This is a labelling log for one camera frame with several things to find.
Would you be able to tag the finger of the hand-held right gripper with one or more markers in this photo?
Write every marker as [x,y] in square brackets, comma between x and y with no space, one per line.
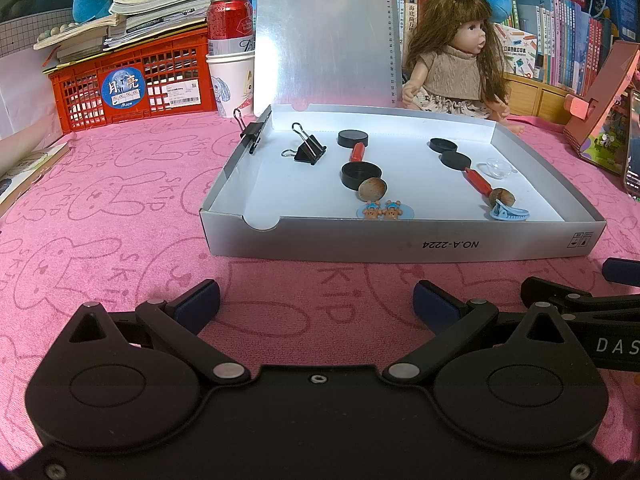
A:
[590,302]
[622,270]

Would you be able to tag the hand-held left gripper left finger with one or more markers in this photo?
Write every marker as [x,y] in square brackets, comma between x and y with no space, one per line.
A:
[200,300]

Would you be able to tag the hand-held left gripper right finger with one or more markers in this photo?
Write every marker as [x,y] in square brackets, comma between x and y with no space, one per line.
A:
[435,305]

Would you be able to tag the white cardboard box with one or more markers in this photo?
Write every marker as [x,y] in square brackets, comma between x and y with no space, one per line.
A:
[350,247]

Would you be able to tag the brown bear sticker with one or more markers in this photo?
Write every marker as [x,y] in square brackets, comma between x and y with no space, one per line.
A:
[371,211]
[391,211]

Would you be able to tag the light blue plastic clip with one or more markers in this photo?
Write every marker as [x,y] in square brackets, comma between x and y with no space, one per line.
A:
[510,214]

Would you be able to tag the black round cap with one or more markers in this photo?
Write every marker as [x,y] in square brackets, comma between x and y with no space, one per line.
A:
[352,137]
[442,145]
[455,160]
[357,172]

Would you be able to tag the large black binder clip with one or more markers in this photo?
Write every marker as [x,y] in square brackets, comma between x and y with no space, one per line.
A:
[307,152]

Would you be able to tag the pink printed blanket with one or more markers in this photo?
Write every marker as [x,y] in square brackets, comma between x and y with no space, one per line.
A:
[125,210]

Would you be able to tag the smartphone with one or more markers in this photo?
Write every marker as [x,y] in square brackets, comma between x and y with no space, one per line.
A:
[634,150]

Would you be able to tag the small black binder clip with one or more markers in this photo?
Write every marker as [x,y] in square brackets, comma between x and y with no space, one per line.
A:
[252,135]

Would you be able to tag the wooden desk shelf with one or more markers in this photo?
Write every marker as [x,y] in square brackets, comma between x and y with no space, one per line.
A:
[545,105]

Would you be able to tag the flat book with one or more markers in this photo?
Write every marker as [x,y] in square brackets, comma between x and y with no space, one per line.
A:
[30,170]

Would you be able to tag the stack of white paper cups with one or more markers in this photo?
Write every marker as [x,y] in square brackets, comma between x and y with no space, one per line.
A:
[230,85]

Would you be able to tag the red plastic crate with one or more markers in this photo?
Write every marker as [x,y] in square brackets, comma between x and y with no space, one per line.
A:
[85,105]

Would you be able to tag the long-haired baby doll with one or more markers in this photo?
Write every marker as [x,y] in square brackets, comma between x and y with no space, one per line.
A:
[450,75]

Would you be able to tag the row of upright books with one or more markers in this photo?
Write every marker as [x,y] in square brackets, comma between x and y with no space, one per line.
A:
[565,35]

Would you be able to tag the white printed carton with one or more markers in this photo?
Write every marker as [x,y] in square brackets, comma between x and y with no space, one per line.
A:
[520,50]

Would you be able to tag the red drink can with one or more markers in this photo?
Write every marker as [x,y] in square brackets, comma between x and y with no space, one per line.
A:
[230,20]

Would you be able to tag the large blue plush toy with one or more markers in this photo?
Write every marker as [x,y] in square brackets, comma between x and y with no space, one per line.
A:
[500,0]

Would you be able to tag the pile of stacked books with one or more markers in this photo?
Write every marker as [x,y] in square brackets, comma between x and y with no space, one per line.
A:
[150,5]

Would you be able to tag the white grid board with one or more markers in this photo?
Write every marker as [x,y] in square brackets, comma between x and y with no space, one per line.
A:
[20,35]

